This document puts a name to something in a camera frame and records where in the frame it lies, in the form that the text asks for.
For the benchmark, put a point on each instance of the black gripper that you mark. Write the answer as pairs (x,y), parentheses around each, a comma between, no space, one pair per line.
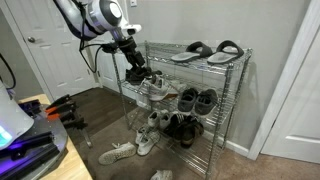
(131,50)

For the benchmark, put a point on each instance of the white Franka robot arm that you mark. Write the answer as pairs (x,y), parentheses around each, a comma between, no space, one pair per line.
(100,16)

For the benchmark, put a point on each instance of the black sneaker white swoosh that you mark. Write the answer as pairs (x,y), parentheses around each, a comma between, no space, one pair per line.
(154,75)
(133,77)

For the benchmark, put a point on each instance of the white panel door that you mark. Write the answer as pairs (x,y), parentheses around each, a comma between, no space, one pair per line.
(296,116)
(108,71)
(50,60)

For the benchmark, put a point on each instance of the small white shoe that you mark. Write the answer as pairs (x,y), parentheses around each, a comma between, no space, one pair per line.
(165,120)
(153,119)

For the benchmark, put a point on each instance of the dark grey slip-on shoe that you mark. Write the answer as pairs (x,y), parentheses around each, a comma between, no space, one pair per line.
(187,101)
(205,103)

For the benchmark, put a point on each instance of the black shoe white stripes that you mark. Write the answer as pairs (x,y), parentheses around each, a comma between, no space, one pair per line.
(173,125)

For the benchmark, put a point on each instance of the white knit sneaker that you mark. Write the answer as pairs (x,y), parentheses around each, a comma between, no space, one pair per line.
(148,144)
(141,135)

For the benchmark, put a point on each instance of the dark brown shoe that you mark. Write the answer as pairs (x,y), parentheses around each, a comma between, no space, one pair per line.
(197,126)
(185,135)

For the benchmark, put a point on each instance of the black orange bar clamp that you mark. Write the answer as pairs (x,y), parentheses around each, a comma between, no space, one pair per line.
(61,110)
(76,124)
(60,100)

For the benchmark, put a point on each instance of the white Nike sneaker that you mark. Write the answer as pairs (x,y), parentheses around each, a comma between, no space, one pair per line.
(116,154)
(161,175)

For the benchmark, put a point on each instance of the silver door knob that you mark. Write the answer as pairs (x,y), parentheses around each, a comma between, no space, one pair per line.
(31,39)

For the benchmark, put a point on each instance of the short black metal block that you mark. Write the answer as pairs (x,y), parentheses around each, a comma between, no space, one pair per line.
(30,108)

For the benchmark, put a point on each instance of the black aluminium extrusion bar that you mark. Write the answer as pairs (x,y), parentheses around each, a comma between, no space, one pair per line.
(30,141)
(30,163)

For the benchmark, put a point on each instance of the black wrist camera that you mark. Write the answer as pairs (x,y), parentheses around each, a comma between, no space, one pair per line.
(110,48)

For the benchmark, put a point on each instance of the white wall switch plate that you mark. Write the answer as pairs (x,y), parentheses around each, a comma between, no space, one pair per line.
(133,3)

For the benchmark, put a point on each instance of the round grey base plate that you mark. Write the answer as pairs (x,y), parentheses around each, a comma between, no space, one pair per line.
(50,128)

